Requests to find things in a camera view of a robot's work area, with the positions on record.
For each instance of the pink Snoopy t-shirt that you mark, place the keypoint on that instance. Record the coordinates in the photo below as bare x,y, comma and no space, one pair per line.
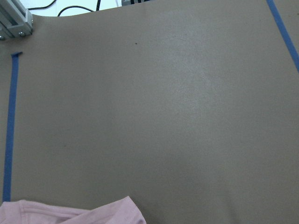
123,211

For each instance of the aluminium frame post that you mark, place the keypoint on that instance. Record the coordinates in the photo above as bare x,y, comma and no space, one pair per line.
15,20

